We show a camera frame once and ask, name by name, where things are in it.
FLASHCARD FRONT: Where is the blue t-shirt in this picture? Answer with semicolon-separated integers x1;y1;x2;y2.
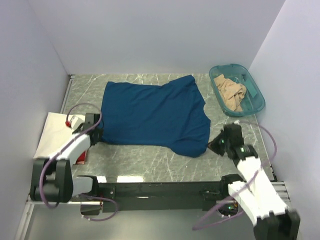
101;75;211;158

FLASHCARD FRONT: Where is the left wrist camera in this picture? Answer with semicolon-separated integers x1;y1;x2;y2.
65;114;85;130

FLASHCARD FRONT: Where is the white folded t-shirt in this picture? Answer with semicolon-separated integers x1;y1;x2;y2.
33;112;74;159

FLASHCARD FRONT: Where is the red folded t-shirt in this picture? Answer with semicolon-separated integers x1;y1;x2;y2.
75;150;88;165

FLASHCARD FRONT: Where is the teal plastic bin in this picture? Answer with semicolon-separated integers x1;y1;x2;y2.
209;63;266;117

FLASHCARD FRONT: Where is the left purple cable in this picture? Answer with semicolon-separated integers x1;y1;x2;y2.
39;103;121;222

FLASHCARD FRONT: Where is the black base beam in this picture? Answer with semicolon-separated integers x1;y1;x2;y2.
83;178;230;213

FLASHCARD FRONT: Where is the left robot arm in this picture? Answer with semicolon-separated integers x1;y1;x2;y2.
29;112;103;208

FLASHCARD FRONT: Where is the purple cable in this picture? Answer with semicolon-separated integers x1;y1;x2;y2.
39;103;121;222
191;120;278;231

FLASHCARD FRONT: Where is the beige garment in bin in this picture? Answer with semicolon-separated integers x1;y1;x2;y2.
213;74;247;112

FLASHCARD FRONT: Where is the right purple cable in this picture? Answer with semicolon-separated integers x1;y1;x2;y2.
191;120;278;231

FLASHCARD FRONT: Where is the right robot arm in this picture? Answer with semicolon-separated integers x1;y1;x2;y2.
208;123;301;240

